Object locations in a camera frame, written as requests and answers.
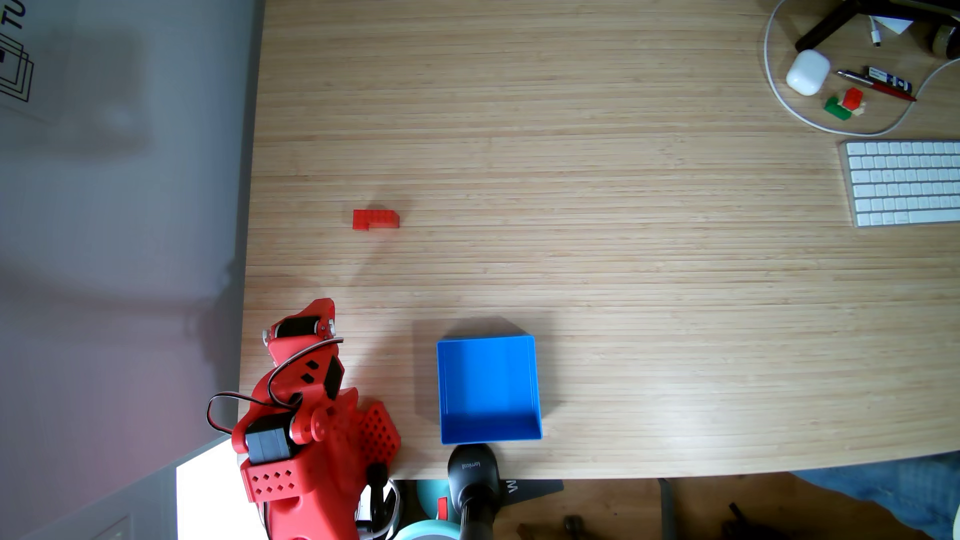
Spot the blue plastic bin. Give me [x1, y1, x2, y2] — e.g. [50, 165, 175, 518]
[436, 334, 543, 446]

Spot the black table clamp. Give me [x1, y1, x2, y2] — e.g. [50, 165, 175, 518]
[356, 463, 402, 540]

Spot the teal round object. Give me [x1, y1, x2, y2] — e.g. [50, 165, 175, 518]
[393, 480, 462, 540]

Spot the white sheet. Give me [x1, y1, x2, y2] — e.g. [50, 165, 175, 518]
[176, 438, 267, 540]

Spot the black card with letter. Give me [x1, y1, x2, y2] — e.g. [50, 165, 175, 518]
[501, 478, 565, 505]

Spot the printed cardboard box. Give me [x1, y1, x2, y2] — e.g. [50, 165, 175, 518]
[0, 0, 46, 121]

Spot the grey bar under table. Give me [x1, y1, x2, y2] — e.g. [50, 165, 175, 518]
[658, 478, 678, 540]

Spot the white earbud case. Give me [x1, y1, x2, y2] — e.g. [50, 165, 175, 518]
[786, 48, 832, 97]

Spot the black stand leg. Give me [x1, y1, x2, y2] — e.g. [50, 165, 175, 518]
[795, 0, 960, 52]

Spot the white keyboard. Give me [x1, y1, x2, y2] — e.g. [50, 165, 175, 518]
[840, 139, 960, 228]

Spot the red and black pen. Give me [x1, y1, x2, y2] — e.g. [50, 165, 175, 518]
[835, 69, 918, 102]

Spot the person's leg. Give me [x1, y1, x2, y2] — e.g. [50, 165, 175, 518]
[793, 450, 960, 540]

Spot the black usb stick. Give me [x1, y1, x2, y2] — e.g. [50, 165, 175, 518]
[862, 66, 914, 94]

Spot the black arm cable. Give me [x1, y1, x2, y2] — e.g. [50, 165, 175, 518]
[207, 338, 345, 437]

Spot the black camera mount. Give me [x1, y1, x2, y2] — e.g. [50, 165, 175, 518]
[447, 443, 502, 540]

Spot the white cable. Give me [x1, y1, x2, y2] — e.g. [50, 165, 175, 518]
[763, 0, 960, 138]

